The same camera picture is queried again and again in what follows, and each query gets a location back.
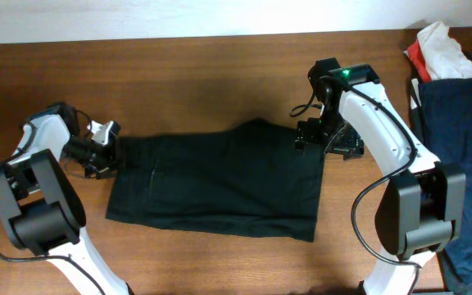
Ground black shorts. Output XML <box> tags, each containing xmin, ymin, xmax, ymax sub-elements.
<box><xmin>106</xmin><ymin>119</ymin><xmax>325</xmax><ymax>243</ymax></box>

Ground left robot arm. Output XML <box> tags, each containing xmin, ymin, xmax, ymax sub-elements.
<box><xmin>0</xmin><ymin>102</ymin><xmax>132</xmax><ymax>294</ymax></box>

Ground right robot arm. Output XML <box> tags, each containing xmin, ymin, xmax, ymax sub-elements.
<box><xmin>295</xmin><ymin>57</ymin><xmax>466</xmax><ymax>294</ymax></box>

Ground black white striped garment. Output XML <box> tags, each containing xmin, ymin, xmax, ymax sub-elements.
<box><xmin>409</xmin><ymin>69</ymin><xmax>421</xmax><ymax>111</ymax></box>

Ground navy blue garment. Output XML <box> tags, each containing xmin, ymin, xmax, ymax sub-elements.
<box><xmin>418</xmin><ymin>79</ymin><xmax>472</xmax><ymax>294</ymax></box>

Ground white and red garment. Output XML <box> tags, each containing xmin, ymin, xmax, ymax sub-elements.
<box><xmin>403</xmin><ymin>21</ymin><xmax>472</xmax><ymax>83</ymax></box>

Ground right black cable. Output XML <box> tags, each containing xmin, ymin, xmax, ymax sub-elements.
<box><xmin>288</xmin><ymin>85</ymin><xmax>424</xmax><ymax>295</ymax></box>

